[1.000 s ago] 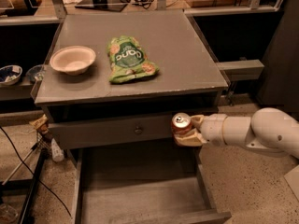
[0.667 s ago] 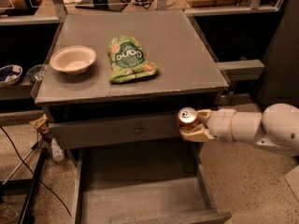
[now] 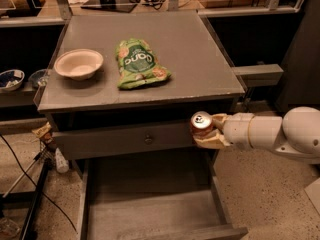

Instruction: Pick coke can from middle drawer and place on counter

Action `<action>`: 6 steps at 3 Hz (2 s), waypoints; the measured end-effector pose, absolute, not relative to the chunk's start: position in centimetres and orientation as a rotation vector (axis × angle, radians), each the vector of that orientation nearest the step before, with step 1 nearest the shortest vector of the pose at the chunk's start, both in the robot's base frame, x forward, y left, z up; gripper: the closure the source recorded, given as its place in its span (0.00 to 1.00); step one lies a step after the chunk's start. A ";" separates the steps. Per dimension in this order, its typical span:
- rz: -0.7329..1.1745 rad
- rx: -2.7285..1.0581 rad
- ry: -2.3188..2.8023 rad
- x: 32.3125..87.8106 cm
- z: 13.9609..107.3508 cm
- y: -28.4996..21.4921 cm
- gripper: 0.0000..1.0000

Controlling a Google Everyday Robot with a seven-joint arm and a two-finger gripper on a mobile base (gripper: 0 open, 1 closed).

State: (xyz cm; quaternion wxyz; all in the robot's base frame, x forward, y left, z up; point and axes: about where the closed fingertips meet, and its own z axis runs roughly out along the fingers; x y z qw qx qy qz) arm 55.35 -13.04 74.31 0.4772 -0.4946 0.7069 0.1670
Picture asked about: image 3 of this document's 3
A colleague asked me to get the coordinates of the brown snack packet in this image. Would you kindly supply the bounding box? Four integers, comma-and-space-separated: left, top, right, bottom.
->
32, 122, 57, 151

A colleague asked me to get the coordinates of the blue white bowl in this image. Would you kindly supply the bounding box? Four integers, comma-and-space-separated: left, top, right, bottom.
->
0, 69, 25, 91

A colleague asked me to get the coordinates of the black floor cable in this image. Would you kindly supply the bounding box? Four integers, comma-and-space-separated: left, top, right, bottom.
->
0, 134, 78, 233

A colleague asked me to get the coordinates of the grey side shelf block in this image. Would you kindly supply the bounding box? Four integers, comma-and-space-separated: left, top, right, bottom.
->
232, 64, 283, 87

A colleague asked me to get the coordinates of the black monitor stand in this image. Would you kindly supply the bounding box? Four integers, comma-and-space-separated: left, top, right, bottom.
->
81, 0, 136, 13

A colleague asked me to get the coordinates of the green chip bag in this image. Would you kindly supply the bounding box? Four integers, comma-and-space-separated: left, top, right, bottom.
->
116, 38, 171, 90

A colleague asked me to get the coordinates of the white paper bowl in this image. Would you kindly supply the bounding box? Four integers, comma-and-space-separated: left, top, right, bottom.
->
54, 49, 104, 81

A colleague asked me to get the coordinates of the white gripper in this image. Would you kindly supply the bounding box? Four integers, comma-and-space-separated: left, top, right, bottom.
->
193, 113, 254, 150

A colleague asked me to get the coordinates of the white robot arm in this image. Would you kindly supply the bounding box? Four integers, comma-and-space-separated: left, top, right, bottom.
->
190, 107, 320, 164

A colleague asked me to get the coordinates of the white plastic bottle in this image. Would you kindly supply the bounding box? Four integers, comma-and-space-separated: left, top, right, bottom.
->
55, 148, 69, 173

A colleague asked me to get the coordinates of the open middle drawer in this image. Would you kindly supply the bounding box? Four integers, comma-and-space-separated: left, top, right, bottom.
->
77, 148, 248, 240

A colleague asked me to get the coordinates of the red coke can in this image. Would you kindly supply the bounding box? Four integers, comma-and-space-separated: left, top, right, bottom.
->
190, 111, 213, 137

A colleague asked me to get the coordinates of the grey small bowl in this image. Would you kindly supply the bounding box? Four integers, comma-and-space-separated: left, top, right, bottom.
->
28, 69, 49, 88

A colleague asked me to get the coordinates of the grey drawer cabinet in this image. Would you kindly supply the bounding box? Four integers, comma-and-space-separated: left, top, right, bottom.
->
38, 11, 244, 160

